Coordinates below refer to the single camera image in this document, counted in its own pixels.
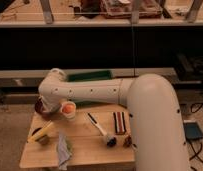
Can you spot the small dark cup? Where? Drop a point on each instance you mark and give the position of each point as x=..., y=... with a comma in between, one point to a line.
x=42, y=140

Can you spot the grey crumpled cloth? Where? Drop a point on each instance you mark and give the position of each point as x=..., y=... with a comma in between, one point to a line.
x=64, y=152

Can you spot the green plastic tray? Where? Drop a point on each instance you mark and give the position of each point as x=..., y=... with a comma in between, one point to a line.
x=90, y=76

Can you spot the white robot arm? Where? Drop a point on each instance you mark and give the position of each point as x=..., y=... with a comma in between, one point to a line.
x=155, y=116

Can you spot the brown grape bunch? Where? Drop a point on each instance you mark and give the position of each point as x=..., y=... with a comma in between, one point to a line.
x=127, y=141

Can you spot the brown box on shelf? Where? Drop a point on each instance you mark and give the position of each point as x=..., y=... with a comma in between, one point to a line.
x=123, y=8

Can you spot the striped rectangular block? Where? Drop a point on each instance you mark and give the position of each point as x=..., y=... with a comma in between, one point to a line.
x=120, y=126

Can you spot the orange filled cup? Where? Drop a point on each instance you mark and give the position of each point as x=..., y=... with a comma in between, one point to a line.
x=68, y=109

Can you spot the yellow banana toy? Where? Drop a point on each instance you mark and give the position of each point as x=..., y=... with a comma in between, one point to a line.
x=43, y=131

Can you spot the wooden folding table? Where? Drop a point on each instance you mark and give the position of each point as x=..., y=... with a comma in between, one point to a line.
x=88, y=148

